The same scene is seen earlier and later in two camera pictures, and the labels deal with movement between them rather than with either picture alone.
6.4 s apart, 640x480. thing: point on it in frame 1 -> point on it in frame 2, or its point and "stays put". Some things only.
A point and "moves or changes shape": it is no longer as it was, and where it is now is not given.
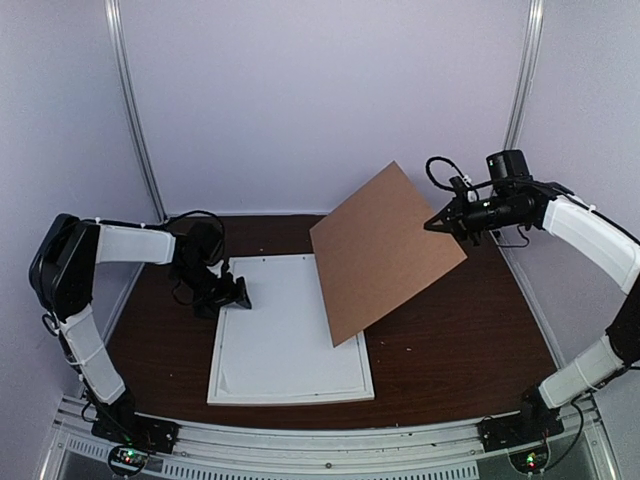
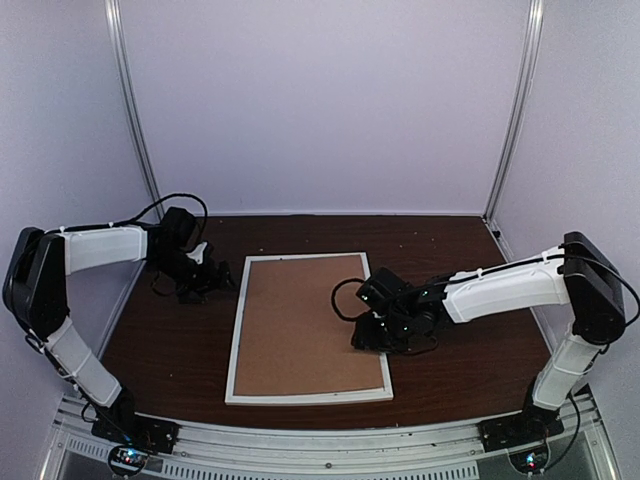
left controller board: [127, 459] stays put
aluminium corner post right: [525, 80] stays put
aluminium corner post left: [114, 28] stays put
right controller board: [530, 461] stays put
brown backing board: [375, 258] -> [291, 337]
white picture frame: [281, 350] moves or changes shape
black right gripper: [457, 218] -> [363, 337]
